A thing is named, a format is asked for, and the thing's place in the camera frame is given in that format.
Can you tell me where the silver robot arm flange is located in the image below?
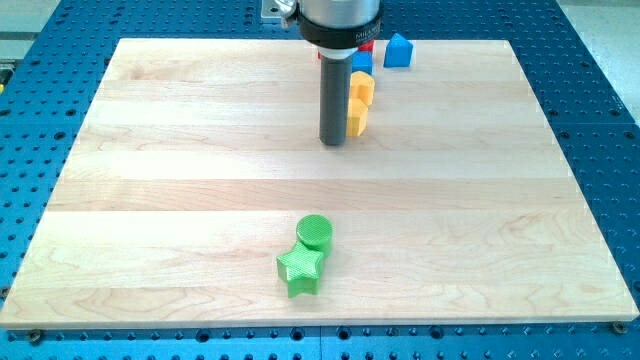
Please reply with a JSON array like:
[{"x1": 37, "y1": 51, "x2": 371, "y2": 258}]
[{"x1": 275, "y1": 0, "x2": 383, "y2": 60}]

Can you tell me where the green circle block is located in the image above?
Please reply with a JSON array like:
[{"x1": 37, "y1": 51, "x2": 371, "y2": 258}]
[{"x1": 296, "y1": 214, "x2": 333, "y2": 257}]

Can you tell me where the green star block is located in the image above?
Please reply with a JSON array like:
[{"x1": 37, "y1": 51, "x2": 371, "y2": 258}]
[{"x1": 276, "y1": 242, "x2": 325, "y2": 298}]

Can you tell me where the yellow hexagon block lower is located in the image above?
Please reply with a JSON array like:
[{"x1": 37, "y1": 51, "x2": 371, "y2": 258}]
[{"x1": 346, "y1": 98, "x2": 368, "y2": 137}]

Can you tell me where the yellow pentagon block upper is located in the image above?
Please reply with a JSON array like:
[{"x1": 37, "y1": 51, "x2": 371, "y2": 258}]
[{"x1": 349, "y1": 71, "x2": 375, "y2": 106}]

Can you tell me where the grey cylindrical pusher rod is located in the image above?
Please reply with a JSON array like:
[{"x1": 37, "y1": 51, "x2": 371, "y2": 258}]
[{"x1": 319, "y1": 56, "x2": 352, "y2": 146}]

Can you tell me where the light wooden board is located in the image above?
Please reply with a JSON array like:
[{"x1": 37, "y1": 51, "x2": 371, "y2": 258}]
[{"x1": 1, "y1": 39, "x2": 638, "y2": 330}]

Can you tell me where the blue cube block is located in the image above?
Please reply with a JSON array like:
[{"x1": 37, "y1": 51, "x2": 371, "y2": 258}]
[{"x1": 351, "y1": 51, "x2": 374, "y2": 75}]

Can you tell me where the red block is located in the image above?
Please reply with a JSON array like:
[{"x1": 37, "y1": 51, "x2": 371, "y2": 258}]
[{"x1": 318, "y1": 40, "x2": 375, "y2": 60}]

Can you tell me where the blue triangular prism block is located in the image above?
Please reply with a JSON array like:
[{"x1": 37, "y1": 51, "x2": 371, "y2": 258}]
[{"x1": 383, "y1": 33, "x2": 414, "y2": 68}]

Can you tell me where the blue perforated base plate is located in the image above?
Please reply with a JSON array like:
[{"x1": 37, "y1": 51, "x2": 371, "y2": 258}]
[{"x1": 1, "y1": 1, "x2": 639, "y2": 359}]

